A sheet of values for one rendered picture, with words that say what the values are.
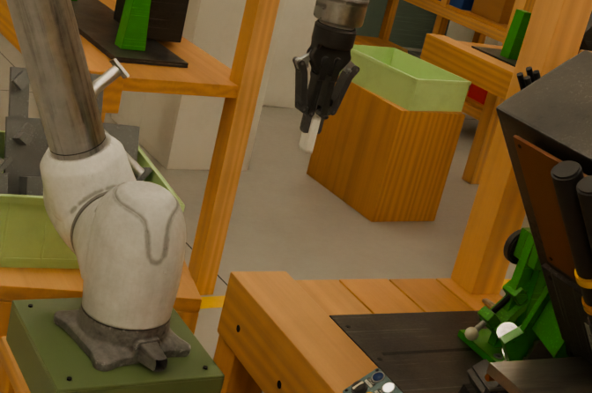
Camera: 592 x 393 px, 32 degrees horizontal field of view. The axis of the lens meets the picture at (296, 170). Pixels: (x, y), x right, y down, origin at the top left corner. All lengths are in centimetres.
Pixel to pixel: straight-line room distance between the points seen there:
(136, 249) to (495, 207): 103
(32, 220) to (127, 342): 62
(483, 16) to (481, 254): 535
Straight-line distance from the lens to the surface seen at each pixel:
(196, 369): 176
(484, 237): 245
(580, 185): 130
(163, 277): 169
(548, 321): 178
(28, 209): 226
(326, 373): 192
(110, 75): 252
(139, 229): 165
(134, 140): 258
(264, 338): 209
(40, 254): 232
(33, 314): 185
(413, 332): 217
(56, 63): 173
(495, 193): 243
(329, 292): 228
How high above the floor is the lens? 181
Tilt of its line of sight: 18 degrees down
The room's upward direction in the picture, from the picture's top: 14 degrees clockwise
